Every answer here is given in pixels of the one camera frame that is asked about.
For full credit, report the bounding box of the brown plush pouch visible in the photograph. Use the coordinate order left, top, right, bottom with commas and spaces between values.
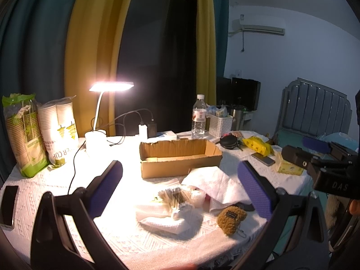
217, 206, 247, 236

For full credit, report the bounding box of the cotton swab bag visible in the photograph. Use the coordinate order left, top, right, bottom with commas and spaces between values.
155, 187, 194, 220

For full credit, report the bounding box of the clear bubble wrap bag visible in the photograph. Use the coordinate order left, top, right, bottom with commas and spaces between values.
184, 186, 206, 208

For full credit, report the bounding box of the yellow tissue pack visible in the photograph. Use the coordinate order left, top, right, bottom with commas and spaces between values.
274, 151, 304, 176

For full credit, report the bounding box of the dark smartphone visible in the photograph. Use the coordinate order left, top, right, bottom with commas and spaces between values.
251, 152, 275, 167

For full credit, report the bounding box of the yellow plastic bag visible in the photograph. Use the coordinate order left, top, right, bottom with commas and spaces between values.
242, 136, 274, 157

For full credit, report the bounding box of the black phone at left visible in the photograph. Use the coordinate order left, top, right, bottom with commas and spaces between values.
1, 185, 19, 229

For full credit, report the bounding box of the red patterned card box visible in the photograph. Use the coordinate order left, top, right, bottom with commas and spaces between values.
231, 130, 244, 141

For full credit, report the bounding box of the black round zipper case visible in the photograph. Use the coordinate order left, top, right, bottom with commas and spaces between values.
219, 134, 239, 150

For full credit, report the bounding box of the steel tumbler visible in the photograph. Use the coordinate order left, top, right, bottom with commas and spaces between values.
230, 108, 244, 131

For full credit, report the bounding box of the black monitor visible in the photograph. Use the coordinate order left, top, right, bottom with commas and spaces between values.
216, 77, 261, 112

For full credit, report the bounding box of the white perforated plastic basket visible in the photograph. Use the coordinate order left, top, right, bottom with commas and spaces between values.
207, 115, 233, 138

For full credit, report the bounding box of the white tablecloth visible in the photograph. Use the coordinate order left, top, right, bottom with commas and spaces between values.
0, 130, 314, 270

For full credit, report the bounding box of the clear water bottle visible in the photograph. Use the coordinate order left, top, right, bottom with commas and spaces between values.
191, 94, 207, 139

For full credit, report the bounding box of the white tissue sheet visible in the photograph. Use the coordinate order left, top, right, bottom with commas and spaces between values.
135, 202, 203, 235

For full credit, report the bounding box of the white desk lamp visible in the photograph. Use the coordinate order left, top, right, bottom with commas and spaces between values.
84, 81, 134, 154

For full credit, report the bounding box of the yellow curtain right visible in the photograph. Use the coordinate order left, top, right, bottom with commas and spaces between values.
196, 0, 216, 105

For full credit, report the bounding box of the yellow curtain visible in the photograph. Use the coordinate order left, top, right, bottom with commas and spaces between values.
196, 0, 216, 105
64, 0, 131, 137

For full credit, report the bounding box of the white air conditioner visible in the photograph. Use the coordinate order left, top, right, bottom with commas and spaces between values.
229, 14, 286, 36

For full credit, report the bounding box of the white paper cup pack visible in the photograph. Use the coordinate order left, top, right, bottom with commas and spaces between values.
37, 96, 78, 167

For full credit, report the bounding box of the green paper cup pack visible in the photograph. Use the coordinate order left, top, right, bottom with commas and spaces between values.
2, 93, 48, 178

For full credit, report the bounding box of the brown cardboard box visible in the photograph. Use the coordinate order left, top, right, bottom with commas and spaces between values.
139, 139, 223, 179

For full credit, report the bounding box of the white charger plug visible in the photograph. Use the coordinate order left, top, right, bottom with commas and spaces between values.
139, 124, 148, 142

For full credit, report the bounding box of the black power adapter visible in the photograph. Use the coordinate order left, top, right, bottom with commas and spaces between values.
147, 122, 158, 138

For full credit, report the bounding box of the yellow curtain left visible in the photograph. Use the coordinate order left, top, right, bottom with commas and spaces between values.
64, 0, 131, 137

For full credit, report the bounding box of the black lamp cable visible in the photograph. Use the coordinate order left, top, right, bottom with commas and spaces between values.
67, 138, 87, 195

